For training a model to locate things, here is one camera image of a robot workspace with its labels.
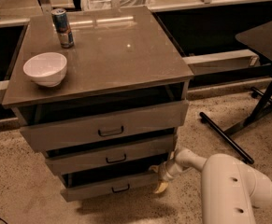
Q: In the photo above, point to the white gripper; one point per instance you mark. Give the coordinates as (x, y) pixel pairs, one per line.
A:
(164, 172)

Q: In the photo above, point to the grey middle drawer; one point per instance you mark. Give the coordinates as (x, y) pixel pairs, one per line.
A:
(104, 156)

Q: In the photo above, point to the white wire basket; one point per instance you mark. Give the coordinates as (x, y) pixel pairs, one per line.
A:
(107, 4)

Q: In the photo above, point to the grey drawer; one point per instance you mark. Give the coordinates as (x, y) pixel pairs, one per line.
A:
(106, 180)
(104, 156)
(74, 132)

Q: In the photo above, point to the grey bottom drawer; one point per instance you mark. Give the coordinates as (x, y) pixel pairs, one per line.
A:
(106, 180)

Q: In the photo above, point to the blue silver drink can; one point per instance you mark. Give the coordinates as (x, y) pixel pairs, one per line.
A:
(62, 27)

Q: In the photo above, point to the grey drawer cabinet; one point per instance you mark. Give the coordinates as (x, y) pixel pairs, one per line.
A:
(122, 59)

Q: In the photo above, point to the black side table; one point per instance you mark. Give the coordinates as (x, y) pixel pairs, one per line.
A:
(258, 39)

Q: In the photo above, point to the grey top drawer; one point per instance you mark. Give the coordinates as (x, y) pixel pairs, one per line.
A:
(74, 132)

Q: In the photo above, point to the white ceramic bowl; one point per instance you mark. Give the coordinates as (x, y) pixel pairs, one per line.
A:
(46, 69)

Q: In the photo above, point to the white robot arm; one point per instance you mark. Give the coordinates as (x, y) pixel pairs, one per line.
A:
(230, 188)

